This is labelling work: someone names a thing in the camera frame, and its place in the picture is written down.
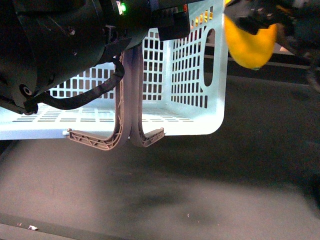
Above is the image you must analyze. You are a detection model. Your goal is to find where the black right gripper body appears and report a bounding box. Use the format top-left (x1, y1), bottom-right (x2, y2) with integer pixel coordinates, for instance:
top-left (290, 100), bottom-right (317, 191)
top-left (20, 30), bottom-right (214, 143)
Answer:
top-left (224, 0), bottom-right (320, 92)

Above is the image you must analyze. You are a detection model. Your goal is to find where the yellow mango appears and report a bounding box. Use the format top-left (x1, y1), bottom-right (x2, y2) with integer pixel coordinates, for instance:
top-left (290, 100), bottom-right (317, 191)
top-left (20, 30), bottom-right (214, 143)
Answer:
top-left (224, 16), bottom-right (277, 70)

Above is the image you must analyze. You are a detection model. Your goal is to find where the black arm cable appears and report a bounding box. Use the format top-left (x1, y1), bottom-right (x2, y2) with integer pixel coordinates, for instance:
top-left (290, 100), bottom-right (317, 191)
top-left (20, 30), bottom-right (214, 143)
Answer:
top-left (24, 53), bottom-right (126, 113)

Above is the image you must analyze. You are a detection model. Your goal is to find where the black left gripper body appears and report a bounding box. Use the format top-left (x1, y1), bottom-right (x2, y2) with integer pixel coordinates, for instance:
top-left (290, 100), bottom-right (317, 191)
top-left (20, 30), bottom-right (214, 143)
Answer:
top-left (147, 0), bottom-right (196, 41)

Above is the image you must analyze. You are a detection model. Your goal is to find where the light blue plastic basket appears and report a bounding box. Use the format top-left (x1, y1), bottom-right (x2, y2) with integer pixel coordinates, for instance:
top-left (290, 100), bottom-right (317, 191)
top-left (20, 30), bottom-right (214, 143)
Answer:
top-left (0, 0), bottom-right (228, 140)

